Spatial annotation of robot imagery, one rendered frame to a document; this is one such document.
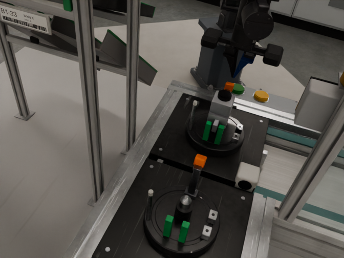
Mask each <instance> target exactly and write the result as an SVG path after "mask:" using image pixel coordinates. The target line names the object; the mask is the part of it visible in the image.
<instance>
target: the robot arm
mask: <svg viewBox="0 0 344 258"><path fill-rule="evenodd" d="M271 1H274V2H279V0H220V10H222V11H221V12H220V15H219V20H218V22H216V24H217V25H218V26H219V28H220V29H221V30H222V31H221V30H218V29H214V28H210V27H209V28H208V29H207V30H206V31H205V33H204V34H203V36H202V39H201V46H203V47H207V48H210V49H214V48H216V47H217V44H219V45H223V46H225V50H224V52H223V56H224V57H226V58H227V61H228V64H229V67H230V72H231V77H232V78H235V77H236V76H237V74H238V73H239V72H240V70H241V69H242V68H243V67H245V66H246V65H247V64H248V63H249V64H253V62H254V59H255V57H256V55H259V56H263V63H264V64H267V65H271V66H274V67H278V66H279V65H280V62H281V59H282V55H283V51H284V49H283V47H281V46H277V45H273V44H268V45H267V48H262V47H259V46H258V45H256V42H260V41H261V40H262V39H264V38H266V37H268V36H269V35H270V34H271V32H272V30H273V28H274V21H273V18H272V15H271V12H270V3H271ZM223 32H224V33H232V37H231V39H230V38H227V37H223V36H222V34H223ZM239 50H241V51H244V53H243V55H242V57H241V60H240V62H239V64H238V66H237V68H236V64H237V57H238V52H239ZM235 69H236V70H235Z"/></svg>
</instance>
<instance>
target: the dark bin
mask: <svg viewBox="0 0 344 258"><path fill-rule="evenodd" d="M92 4H93V7H96V8H102V9H107V10H113V11H118V12H123V13H127V0H92ZM155 8H156V7H154V6H151V5H148V4H145V3H142V2H141V6H140V16H144V17H150V18H153V16H154V11H155Z"/></svg>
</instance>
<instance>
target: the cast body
mask: <svg viewBox="0 0 344 258"><path fill-rule="evenodd" d="M234 99H235V95H232V94H231V93H230V92H229V91H227V90H220V91H218V90H217V91H216V93H215V95H214V97H213V100H212V102H211V106H210V111H209V113H208V117H207V121H211V122H212V130H211V131H212V132H216V130H217V128H218V127H219V125H224V126H225V127H224V128H226V125H227V122H228V119H229V116H230V113H231V110H232V107H233V103H234Z"/></svg>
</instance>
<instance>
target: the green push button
mask: <svg viewBox="0 0 344 258"><path fill-rule="evenodd" d="M244 90H245V89H244V87H243V86H242V85H241V84H237V83H235V84H234V87H233V90H232V92H233V93H234V94H238V95H239V94H242V93H243V92H244Z"/></svg>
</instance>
